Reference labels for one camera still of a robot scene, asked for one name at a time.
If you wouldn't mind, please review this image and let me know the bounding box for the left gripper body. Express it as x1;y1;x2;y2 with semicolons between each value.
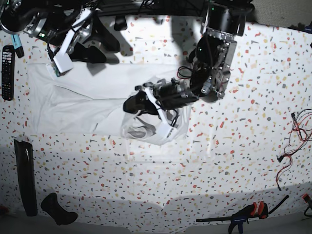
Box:
143;78;200;124

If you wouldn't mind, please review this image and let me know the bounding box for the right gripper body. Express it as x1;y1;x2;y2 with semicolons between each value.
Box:
36;4;98;55

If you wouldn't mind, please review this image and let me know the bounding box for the white T-shirt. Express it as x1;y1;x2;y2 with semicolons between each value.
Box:
27;62;191;145

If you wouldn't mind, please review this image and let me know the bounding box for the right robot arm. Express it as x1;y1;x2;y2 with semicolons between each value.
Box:
0;0;120;73

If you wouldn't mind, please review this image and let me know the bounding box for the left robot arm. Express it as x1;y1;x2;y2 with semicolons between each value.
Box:
123;0;254;124

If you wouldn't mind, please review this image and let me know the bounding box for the blue highlighter marker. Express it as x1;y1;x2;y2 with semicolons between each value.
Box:
11;34;24;59

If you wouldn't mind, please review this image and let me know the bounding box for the black TV remote control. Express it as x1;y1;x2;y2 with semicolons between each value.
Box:
0;45;15;101

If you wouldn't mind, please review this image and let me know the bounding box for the long black pouch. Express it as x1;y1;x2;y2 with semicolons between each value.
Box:
14;139;38;216

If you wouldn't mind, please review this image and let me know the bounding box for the black orange bar clamp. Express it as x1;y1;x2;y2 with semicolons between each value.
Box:
196;201;269;234

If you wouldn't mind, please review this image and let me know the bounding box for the orange black clamp at edge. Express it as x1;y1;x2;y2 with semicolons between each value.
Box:
302;194;312;218

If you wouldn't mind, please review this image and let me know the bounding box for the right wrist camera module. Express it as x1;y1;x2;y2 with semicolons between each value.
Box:
46;52;74;79

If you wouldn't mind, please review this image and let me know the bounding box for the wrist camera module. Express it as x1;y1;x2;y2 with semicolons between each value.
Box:
46;52;74;79
156;122;178;145

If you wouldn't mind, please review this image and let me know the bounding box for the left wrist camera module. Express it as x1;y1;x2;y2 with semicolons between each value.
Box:
156;122;178;145

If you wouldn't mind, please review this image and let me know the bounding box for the grey camera stand base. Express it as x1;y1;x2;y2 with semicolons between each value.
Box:
114;15;128;31

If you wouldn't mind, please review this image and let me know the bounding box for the red black wire bundle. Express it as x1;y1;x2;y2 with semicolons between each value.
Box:
275;109;312;191

